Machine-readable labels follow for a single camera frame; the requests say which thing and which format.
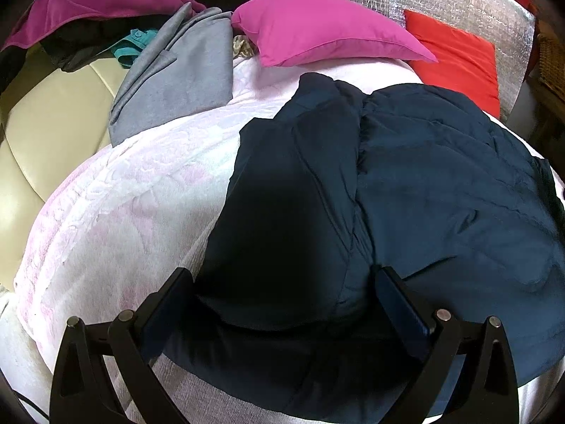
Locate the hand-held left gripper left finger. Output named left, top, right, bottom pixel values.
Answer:
left=49, top=267, right=197, bottom=424

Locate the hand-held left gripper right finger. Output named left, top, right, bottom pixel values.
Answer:
left=374, top=266, right=521, bottom=424

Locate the navy blue jacket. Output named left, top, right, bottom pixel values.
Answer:
left=161, top=73, right=565, bottom=424

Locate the white pink textured blanket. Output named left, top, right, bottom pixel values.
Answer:
left=13, top=55, right=565, bottom=424

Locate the cream leather sofa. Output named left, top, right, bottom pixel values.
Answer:
left=0, top=46, right=130, bottom=292

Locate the grey coat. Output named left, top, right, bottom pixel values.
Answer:
left=108, top=6, right=234, bottom=147

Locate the red pillow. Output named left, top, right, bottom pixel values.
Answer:
left=404, top=10, right=500, bottom=118

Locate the teal garment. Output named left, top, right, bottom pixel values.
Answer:
left=110, top=29, right=158, bottom=68

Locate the beige patterned cloth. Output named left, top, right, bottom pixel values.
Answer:
left=233, top=34, right=257, bottom=59

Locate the black garment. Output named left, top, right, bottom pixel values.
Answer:
left=0, top=20, right=133, bottom=95

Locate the wooden chair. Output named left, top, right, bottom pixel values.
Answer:
left=527, top=31, right=565, bottom=98

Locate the magenta pillow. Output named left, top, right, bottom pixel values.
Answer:
left=231, top=0, right=439, bottom=68

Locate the magenta garment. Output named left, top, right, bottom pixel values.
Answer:
left=2, top=0, right=206, bottom=51

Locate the black cable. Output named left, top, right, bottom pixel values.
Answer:
left=9, top=389, right=51, bottom=424

